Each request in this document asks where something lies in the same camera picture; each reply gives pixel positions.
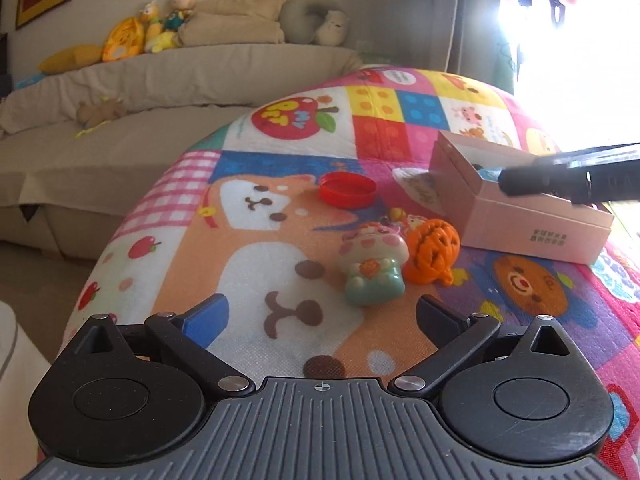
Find orange plastic pumpkin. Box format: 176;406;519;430
402;216;461;286

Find blue white snack pouch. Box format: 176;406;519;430
477;168;502;182

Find pink pig toy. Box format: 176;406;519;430
338;222;409;307

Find pink cardboard box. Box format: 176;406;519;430
430;131;614;264

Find colourful cartoon play mat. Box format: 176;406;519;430
66;68;639;479

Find red plastic lid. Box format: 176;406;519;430
319;171;378;210

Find beige covered sofa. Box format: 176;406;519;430
1;44;362;259

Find brown plush on sofa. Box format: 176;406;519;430
76;99;127;129

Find white bear plush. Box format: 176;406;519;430
314;10;349;47

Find yellow duck plush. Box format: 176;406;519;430
139;0;178;53

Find yellow cushion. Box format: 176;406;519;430
38;44;102;75

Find orange yellow plush bag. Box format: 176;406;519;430
102;16;144;63

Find beige folded blanket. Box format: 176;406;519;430
178;0;286;47

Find grey neck pillow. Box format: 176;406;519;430
279;0;347;44

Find big-head doll plush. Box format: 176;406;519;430
164;0;198;32

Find keychain charm toy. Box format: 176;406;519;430
388;207;426;233

